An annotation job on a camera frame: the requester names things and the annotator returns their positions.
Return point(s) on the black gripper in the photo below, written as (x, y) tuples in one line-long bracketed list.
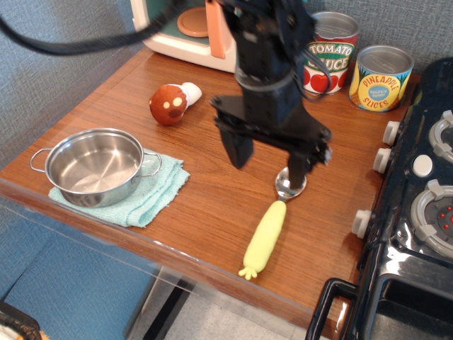
[(272, 112)]

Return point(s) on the spoon with yellow-green handle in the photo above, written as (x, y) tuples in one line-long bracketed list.
[(265, 237)]

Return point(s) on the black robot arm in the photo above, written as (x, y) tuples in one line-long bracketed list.
[(271, 39)]

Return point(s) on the light teal folded napkin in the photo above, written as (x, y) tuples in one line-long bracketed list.
[(151, 196)]

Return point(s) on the white stove knob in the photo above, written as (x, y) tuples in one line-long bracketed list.
[(360, 222), (381, 160), (390, 132)]

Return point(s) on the black toy stove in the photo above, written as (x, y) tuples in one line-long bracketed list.
[(404, 289)]

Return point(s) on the brown plush mushroom toy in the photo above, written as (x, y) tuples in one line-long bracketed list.
[(170, 102)]

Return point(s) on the pineapple slices can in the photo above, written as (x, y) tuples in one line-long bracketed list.
[(380, 77)]

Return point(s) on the tomato sauce can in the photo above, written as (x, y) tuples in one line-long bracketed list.
[(334, 44)]

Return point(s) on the teal toy microwave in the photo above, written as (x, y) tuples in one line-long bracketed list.
[(216, 51)]

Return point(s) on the orange microwave turntable plate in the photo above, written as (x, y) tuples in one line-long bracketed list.
[(193, 22)]

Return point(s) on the stainless steel pot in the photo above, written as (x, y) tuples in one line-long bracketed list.
[(98, 167)]

